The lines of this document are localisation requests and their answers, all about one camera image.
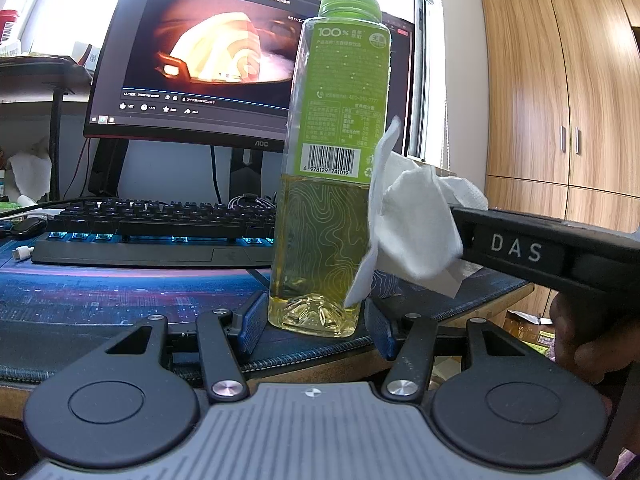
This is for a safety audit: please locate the black desk shelf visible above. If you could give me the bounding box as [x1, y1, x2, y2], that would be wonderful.
[1, 55, 92, 200]

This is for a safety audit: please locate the white paper towel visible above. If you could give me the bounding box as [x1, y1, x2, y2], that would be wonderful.
[344, 118, 488, 306]

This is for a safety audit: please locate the red cup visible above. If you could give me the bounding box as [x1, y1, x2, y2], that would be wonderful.
[0, 9, 18, 44]

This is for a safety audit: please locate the green juice bottle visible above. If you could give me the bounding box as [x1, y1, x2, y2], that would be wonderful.
[268, 0, 390, 338]

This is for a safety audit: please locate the blue desk mat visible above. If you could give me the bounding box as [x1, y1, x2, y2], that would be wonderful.
[0, 238, 532, 385]

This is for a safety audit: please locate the black backlit keyboard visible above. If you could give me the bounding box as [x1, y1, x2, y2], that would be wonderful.
[32, 195, 276, 269]

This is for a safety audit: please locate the black computer monitor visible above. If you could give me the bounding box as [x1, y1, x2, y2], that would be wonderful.
[82, 0, 417, 154]

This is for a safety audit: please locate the crumpled white tissue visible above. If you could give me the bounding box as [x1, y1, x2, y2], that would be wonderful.
[6, 151, 52, 203]

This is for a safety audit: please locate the wooden wardrobe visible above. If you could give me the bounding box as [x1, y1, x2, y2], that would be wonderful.
[482, 0, 639, 232]

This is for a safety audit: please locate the right hand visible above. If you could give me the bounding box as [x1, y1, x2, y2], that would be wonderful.
[548, 289, 640, 386]

